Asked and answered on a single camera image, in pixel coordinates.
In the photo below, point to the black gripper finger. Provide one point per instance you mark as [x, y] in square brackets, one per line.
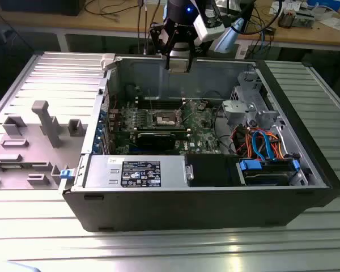
[198, 45]
[158, 37]

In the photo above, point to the silver square CPU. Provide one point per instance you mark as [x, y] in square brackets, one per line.
[178, 68]

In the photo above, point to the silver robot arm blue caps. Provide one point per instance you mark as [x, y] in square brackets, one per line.
[229, 37]

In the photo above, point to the black RAM slot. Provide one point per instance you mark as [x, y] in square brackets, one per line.
[161, 106]
[161, 100]

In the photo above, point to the metal CPU socket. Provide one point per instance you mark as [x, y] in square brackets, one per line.
[164, 114]

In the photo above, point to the wooden desk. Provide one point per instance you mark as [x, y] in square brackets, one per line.
[102, 20]

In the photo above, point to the round coin battery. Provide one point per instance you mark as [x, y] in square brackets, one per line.
[203, 105]

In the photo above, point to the silver metal drive cage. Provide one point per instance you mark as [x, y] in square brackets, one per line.
[245, 85]

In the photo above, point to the black tower box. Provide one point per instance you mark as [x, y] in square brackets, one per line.
[248, 7]

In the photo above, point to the small black adapter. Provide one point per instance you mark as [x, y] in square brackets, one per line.
[270, 30]

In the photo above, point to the green motherboard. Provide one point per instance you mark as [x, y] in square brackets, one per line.
[198, 133]

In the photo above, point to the white printed card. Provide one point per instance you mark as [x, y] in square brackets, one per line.
[280, 7]

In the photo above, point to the copper heatsink cooler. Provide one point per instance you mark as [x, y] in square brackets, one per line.
[286, 20]

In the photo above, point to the black graphics card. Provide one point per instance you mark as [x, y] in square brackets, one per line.
[156, 140]

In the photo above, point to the grey electronic box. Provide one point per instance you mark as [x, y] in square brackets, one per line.
[303, 20]

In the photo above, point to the black monitor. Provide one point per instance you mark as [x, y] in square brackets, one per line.
[39, 7]

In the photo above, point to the blue plastic box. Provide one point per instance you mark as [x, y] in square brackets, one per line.
[326, 3]

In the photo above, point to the white paper sheet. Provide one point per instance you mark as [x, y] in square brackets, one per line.
[334, 22]

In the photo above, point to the hard disk in blue carrier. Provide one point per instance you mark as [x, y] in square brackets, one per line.
[260, 177]

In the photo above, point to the silver power supply unit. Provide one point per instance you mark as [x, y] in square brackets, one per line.
[102, 173]

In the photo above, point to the grey parts rack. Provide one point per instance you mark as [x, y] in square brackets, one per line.
[37, 147]

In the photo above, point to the black open PC case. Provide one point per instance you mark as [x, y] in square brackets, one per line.
[187, 209]

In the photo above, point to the blue case latch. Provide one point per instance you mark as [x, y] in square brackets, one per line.
[66, 174]

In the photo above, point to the pale blue rounded object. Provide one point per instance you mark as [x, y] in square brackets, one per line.
[20, 267]

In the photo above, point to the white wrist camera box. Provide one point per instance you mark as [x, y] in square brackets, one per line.
[208, 27]

